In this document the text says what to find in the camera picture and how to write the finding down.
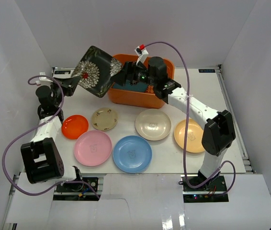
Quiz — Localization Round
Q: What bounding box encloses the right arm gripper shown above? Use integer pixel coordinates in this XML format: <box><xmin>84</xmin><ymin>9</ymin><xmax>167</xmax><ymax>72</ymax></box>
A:
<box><xmin>111</xmin><ymin>60</ymin><xmax>157</xmax><ymax>87</ymax></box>

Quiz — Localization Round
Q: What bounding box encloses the dark teal square plate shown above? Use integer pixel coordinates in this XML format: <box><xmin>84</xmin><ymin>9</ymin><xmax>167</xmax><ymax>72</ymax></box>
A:
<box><xmin>112</xmin><ymin>82</ymin><xmax>148</xmax><ymax>92</ymax></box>

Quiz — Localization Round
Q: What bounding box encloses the black floral square plate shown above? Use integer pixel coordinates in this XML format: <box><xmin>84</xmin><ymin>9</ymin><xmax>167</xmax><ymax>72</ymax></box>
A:
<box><xmin>71</xmin><ymin>46</ymin><xmax>123</xmax><ymax>98</ymax></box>

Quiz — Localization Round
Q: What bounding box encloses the orange glossy plate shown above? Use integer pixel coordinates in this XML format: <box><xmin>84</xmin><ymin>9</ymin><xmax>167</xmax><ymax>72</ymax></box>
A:
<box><xmin>61</xmin><ymin>115</ymin><xmax>89</xmax><ymax>139</ymax></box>

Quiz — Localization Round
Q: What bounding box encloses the beige floral small plate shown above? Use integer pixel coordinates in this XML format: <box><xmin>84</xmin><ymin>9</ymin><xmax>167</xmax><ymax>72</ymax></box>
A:
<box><xmin>91</xmin><ymin>107</ymin><xmax>118</xmax><ymax>131</ymax></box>

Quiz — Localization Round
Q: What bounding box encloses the cream bear plate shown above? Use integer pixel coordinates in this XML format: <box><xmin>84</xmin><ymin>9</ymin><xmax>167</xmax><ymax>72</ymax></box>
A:
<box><xmin>135</xmin><ymin>109</ymin><xmax>171</xmax><ymax>141</ymax></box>

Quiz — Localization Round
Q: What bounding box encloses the pink bear plate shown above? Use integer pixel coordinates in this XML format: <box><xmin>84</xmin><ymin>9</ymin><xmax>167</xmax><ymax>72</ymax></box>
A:
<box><xmin>74</xmin><ymin>130</ymin><xmax>112</xmax><ymax>167</ymax></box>

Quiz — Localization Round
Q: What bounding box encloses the blue bear plate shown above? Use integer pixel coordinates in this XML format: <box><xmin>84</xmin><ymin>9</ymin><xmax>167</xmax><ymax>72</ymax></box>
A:
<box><xmin>113</xmin><ymin>136</ymin><xmax>153</xmax><ymax>173</ymax></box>

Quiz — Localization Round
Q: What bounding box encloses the yellow bear plate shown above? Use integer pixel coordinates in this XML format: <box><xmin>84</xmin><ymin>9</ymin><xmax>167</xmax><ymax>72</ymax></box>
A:
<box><xmin>174</xmin><ymin>119</ymin><xmax>204</xmax><ymax>153</ymax></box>

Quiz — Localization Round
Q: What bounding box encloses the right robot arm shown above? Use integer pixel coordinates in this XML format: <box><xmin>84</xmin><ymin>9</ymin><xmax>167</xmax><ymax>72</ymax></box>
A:
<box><xmin>110</xmin><ymin>57</ymin><xmax>236</xmax><ymax>191</ymax></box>

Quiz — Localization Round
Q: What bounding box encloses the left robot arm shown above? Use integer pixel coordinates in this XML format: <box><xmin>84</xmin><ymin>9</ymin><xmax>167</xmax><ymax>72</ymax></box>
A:
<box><xmin>21</xmin><ymin>77</ymin><xmax>83</xmax><ymax>191</ymax></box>

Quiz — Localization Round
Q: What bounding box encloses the orange plastic bin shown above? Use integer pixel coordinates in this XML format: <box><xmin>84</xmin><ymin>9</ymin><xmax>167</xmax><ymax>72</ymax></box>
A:
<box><xmin>107</xmin><ymin>54</ymin><xmax>175</xmax><ymax>109</ymax></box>

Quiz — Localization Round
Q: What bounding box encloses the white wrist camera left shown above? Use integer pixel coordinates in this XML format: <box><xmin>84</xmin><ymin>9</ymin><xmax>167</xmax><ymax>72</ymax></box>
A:
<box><xmin>35</xmin><ymin>72</ymin><xmax>52</xmax><ymax>86</ymax></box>

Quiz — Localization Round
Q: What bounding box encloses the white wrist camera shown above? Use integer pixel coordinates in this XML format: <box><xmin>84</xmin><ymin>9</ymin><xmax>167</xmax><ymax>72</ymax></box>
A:
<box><xmin>35</xmin><ymin>72</ymin><xmax>52</xmax><ymax>86</ymax></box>
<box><xmin>135</xmin><ymin>44</ymin><xmax>148</xmax><ymax>65</ymax></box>

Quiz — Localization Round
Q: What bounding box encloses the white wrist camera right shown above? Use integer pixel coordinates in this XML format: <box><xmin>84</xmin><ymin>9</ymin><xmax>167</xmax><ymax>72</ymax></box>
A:
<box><xmin>135</xmin><ymin>44</ymin><xmax>148</xmax><ymax>65</ymax></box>

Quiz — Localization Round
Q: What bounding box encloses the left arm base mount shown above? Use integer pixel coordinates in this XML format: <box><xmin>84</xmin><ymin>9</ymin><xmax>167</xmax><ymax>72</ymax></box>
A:
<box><xmin>55</xmin><ymin>177</ymin><xmax>99</xmax><ymax>193</ymax></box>

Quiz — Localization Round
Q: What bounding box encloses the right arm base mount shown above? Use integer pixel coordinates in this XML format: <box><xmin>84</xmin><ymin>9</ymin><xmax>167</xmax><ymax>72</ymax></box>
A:
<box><xmin>179</xmin><ymin>176</ymin><xmax>229</xmax><ymax>204</ymax></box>

